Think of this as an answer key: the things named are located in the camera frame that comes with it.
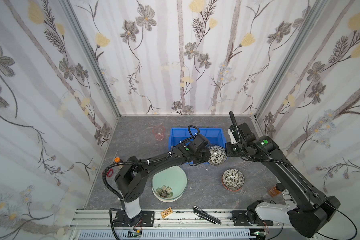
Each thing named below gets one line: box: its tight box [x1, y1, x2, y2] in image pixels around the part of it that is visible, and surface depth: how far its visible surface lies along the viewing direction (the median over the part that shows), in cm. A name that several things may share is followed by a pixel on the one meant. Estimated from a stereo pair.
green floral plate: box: [152, 165, 187, 200], surface depth 83 cm
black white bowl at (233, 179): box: [222, 168, 245, 190], surface depth 85 cm
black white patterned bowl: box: [208, 145, 227, 166], surface depth 84 cm
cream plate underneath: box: [151, 183, 188, 202], surface depth 80 cm
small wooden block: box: [160, 206, 173, 218], surface depth 77 cm
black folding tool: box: [193, 205, 222, 225], surface depth 76 cm
